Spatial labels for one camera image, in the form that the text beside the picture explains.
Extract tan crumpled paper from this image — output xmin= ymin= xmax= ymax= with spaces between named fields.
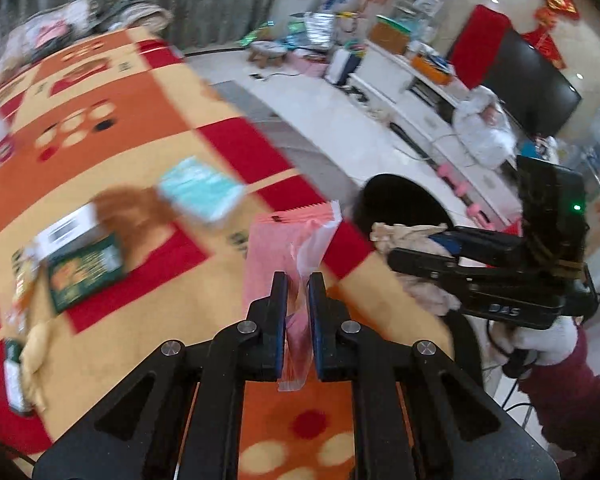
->
xmin=19 ymin=320 xmax=49 ymax=412

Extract red cloth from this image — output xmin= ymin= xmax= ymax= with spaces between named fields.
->
xmin=450 ymin=4 xmax=511 ymax=91

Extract pink dumbbell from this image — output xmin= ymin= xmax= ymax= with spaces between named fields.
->
xmin=436 ymin=161 xmax=487 ymax=222

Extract red orange rose-print blanket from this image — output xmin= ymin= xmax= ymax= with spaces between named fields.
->
xmin=0 ymin=27 xmax=456 ymax=480

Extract white power strip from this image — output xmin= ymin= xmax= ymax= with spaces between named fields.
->
xmin=340 ymin=82 xmax=381 ymax=121

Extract black trash bin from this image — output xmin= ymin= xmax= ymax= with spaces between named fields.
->
xmin=352 ymin=173 xmax=483 ymax=391

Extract red knot wall decoration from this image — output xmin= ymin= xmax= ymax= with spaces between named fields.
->
xmin=522 ymin=0 xmax=581 ymax=68

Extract white dotted bag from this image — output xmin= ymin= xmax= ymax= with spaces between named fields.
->
xmin=452 ymin=86 xmax=518 ymax=168

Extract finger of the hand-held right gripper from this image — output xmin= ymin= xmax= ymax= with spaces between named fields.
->
xmin=387 ymin=249 xmax=482 ymax=292
xmin=429 ymin=225 xmax=524 ymax=262

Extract large white medicine box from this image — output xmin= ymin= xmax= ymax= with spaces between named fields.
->
xmin=32 ymin=204 xmax=109 ymax=262

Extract beige tissue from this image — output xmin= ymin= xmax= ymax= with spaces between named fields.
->
xmin=370 ymin=221 xmax=463 ymax=316

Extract white shopping bag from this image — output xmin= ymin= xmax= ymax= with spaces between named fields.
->
xmin=325 ymin=50 xmax=361 ymax=86

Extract person's right forearm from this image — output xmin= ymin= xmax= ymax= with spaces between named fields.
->
xmin=517 ymin=327 xmax=600 ymax=458

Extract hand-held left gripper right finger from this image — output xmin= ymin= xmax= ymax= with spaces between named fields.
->
xmin=307 ymin=271 xmax=561 ymax=480

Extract small dark green box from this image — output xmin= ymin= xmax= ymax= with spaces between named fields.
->
xmin=4 ymin=339 xmax=32 ymax=417

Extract orange box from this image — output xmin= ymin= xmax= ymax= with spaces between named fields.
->
xmin=411 ymin=52 xmax=453 ymax=86

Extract pink wrapper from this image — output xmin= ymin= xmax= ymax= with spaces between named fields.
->
xmin=242 ymin=200 xmax=343 ymax=393

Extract tan handbag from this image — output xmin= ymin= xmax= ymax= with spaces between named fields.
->
xmin=370 ymin=15 xmax=413 ymax=56

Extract person's right hand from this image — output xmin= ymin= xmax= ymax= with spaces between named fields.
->
xmin=489 ymin=316 xmax=582 ymax=368

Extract white television cabinet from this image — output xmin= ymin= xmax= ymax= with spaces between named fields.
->
xmin=350 ymin=40 xmax=526 ymax=226

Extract black television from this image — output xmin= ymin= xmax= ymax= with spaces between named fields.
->
xmin=447 ymin=7 xmax=583 ymax=138

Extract green box with gold print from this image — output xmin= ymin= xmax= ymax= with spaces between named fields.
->
xmin=47 ymin=234 xmax=127 ymax=314

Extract small wooden stool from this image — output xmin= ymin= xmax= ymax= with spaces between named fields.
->
xmin=247 ymin=40 xmax=288 ymax=68

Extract green tissue pack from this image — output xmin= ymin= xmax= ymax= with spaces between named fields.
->
xmin=157 ymin=156 xmax=246 ymax=226

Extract silver foil bag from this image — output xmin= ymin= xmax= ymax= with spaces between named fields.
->
xmin=305 ymin=11 xmax=337 ymax=51

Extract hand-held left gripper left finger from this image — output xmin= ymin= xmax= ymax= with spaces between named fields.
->
xmin=32 ymin=271 xmax=290 ymax=480

